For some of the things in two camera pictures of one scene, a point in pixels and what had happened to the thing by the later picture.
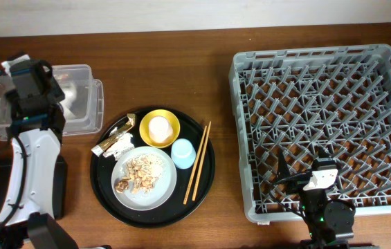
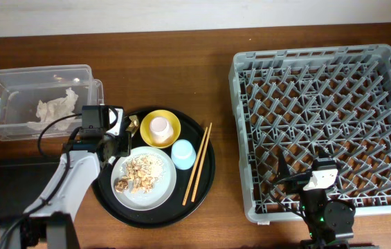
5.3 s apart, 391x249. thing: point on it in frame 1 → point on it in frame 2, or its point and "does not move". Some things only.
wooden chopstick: x=195 y=166 does not move
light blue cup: x=183 y=153 does not move
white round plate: x=143 y=178 does not move
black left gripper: x=15 y=107 → x=124 y=146
